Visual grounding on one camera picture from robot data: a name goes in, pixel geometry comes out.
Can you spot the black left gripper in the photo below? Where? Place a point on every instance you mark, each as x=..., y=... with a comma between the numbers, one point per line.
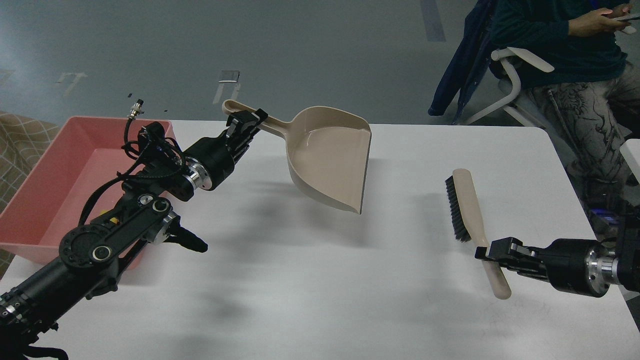
x=217, y=156

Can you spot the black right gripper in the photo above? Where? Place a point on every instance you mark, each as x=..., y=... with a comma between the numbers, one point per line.
x=575, y=266

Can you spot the beige hand brush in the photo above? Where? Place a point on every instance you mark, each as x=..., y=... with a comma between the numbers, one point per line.
x=468, y=225

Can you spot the beige plastic dustpan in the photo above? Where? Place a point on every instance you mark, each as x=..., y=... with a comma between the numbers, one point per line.
x=327, y=150

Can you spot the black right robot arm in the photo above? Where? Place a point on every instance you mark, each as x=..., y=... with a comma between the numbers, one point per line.
x=618, y=223

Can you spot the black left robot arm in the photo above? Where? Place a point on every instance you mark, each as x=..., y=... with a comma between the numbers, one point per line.
x=117, y=222

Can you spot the pink plastic bin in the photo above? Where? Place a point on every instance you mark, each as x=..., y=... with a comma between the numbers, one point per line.
x=85, y=154

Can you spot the seated person dark clothes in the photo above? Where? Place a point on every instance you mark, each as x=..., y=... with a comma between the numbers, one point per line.
x=592, y=95

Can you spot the white office chair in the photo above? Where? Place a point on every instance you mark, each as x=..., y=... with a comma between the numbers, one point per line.
x=514, y=103

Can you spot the dark blue hanging jacket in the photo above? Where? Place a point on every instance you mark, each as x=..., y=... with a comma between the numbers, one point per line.
x=469, y=63

